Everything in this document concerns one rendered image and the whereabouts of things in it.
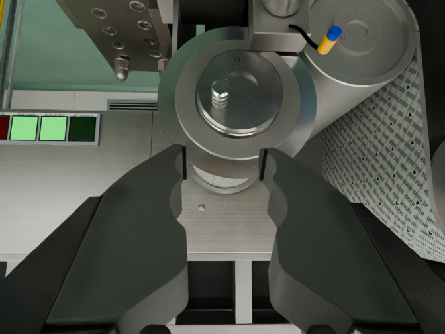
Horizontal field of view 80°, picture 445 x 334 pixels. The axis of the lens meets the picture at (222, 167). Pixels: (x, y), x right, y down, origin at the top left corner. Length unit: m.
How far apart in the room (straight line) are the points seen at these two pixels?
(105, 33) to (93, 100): 2.83
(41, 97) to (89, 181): 3.09
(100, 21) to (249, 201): 0.43
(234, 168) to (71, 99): 3.32
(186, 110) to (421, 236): 0.26
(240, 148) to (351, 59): 0.15
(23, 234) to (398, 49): 0.68
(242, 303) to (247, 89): 0.46
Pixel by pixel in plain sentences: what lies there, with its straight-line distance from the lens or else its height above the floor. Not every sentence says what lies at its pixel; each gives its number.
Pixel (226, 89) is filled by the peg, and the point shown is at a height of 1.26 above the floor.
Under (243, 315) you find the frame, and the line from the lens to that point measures 0.61.
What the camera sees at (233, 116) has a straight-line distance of 0.23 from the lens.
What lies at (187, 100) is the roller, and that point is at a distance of 0.25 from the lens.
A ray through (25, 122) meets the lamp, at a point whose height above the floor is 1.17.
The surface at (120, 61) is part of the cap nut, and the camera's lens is 0.66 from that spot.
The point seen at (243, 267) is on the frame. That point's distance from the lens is 0.59.
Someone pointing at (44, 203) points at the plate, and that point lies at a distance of 0.66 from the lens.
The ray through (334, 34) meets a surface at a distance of 0.21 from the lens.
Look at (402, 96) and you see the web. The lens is 0.35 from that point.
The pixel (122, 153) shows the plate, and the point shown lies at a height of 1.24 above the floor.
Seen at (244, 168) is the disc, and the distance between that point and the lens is 0.24.
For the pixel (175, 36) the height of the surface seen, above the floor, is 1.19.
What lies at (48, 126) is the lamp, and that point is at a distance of 0.68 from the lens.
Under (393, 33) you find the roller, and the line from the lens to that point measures 0.35.
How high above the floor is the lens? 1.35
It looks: 9 degrees down
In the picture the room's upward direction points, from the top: 180 degrees counter-clockwise
